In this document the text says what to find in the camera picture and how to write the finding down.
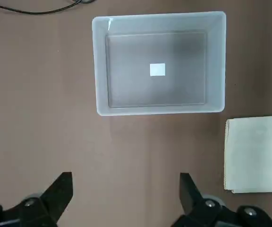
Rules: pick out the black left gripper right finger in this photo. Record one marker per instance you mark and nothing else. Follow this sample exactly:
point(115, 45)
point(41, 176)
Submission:
point(191, 198)

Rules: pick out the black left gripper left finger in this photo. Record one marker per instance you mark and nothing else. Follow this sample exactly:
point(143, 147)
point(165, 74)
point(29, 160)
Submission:
point(53, 201)

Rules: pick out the cream tablecloth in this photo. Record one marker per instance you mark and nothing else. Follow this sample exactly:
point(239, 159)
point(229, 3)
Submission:
point(258, 153)

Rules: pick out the clear plastic box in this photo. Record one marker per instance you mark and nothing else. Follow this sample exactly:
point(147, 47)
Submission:
point(126, 89)

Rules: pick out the white square sticker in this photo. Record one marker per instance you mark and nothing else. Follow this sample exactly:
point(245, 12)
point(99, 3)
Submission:
point(157, 69)

